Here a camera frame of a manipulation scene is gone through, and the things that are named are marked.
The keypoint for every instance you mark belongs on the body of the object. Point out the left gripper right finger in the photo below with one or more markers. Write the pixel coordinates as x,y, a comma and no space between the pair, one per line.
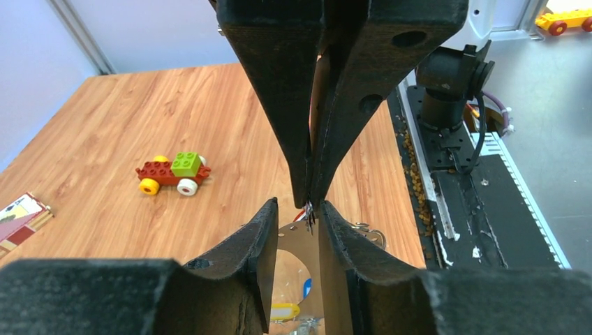
368,291

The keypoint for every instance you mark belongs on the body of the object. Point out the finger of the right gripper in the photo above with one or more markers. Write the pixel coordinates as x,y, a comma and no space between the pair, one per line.
372,46
277,44

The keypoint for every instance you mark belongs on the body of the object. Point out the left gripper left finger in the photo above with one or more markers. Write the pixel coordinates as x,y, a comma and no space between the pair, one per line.
227,290

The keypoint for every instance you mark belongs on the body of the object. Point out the yellow key tag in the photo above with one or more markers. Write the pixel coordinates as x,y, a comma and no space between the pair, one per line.
283,312

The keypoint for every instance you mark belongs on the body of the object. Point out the blue key tag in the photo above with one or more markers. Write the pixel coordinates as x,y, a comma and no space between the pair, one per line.
307,286

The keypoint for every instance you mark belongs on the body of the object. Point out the large perforated metal keyring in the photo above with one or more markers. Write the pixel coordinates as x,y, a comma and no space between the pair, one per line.
296,261

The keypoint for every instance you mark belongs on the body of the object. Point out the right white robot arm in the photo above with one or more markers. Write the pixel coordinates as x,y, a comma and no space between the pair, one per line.
321,69

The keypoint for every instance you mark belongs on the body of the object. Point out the toy brick car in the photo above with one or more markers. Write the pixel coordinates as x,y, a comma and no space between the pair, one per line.
186,171

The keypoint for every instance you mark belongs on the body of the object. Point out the yellow toy car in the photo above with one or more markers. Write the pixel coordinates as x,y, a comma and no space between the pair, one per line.
555,24

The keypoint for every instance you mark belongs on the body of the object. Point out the pink patterned wooden block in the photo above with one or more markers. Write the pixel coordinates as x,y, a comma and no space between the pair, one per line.
21,219

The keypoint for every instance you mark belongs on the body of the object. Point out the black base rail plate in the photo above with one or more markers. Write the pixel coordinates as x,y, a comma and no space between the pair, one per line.
448,212

